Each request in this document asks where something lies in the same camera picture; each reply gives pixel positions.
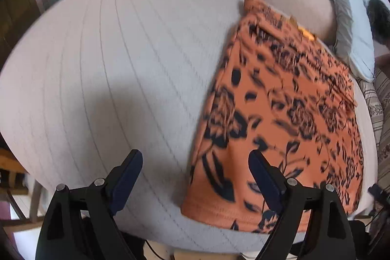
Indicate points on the orange black floral garment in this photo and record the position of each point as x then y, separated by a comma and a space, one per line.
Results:
274, 113

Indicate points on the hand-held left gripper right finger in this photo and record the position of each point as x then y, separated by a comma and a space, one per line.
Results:
265, 179

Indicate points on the wooden chair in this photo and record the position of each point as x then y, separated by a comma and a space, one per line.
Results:
12, 168

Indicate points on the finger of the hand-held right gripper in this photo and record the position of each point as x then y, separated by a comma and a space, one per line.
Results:
379, 194

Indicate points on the wooden glass-door cabinet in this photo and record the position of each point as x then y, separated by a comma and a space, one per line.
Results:
18, 4

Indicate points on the striped patterned cloth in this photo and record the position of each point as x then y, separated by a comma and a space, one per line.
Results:
379, 107

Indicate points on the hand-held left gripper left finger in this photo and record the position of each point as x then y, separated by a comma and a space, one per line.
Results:
126, 179

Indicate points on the grey pillow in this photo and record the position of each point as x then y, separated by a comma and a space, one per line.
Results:
356, 43

